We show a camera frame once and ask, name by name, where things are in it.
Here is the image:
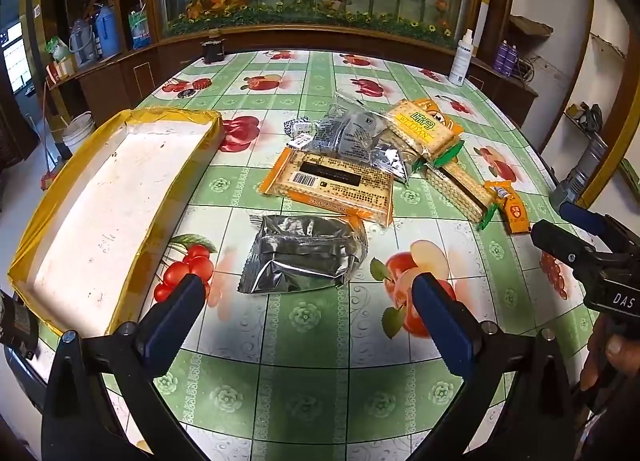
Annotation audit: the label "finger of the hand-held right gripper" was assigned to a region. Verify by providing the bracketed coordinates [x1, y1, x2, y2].
[530, 220, 602, 270]
[559, 201, 609, 238]

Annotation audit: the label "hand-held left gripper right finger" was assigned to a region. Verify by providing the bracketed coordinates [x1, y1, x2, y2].
[411, 272, 596, 461]

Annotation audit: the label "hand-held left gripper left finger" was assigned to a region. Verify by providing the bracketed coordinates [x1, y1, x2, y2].
[42, 272, 208, 461]

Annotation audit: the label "small orange sachet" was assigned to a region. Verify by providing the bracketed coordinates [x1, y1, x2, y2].
[484, 180, 532, 234]

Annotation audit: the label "black-banded green-edged cracker packet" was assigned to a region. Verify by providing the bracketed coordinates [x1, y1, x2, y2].
[425, 141, 496, 231]

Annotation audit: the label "yellow-taped white tray box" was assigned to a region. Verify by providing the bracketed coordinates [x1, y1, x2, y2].
[7, 108, 223, 339]

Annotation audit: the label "silver foil snack packet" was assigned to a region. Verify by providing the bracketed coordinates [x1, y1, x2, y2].
[372, 138, 416, 185]
[237, 214, 368, 296]

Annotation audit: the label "orange barcode cracker packet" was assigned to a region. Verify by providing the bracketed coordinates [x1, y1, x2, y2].
[258, 147, 396, 228]

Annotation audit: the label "yellow cracker packet green ends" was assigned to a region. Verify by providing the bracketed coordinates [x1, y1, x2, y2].
[384, 98, 463, 162]

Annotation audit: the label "grey clear snack pouch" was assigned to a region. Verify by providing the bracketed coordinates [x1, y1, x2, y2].
[306, 100, 388, 162]

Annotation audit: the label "person's right hand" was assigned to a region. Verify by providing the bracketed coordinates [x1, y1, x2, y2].
[580, 321, 640, 390]

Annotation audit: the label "grey metal canister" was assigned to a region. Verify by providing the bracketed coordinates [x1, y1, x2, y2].
[549, 134, 608, 212]

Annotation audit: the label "small electric motor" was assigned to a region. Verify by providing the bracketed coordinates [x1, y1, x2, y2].
[0, 291, 38, 359]

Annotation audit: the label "purple spray cans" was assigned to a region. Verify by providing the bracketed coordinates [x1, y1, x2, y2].
[495, 40, 521, 77]

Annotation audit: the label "red broom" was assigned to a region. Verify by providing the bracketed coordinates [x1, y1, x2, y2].
[40, 81, 63, 190]

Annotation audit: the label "white spray bottle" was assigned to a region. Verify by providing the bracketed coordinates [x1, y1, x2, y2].
[448, 28, 475, 87]

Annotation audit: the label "white plastic bucket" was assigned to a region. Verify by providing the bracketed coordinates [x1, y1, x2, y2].
[61, 112, 96, 160]

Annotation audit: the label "wooden cabinet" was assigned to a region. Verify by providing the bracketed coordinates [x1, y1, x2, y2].
[45, 24, 538, 127]

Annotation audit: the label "red white carton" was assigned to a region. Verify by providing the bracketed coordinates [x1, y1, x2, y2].
[46, 57, 77, 84]

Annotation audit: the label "dark glass jar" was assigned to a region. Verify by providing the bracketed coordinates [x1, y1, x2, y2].
[201, 30, 226, 64]

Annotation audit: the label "grey thermos jug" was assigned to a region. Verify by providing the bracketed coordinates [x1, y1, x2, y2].
[68, 18, 96, 67]

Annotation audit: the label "blue thermos flask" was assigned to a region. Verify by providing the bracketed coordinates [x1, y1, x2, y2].
[92, 4, 121, 59]

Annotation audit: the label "green white bag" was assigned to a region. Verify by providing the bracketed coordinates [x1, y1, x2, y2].
[46, 36, 71, 62]

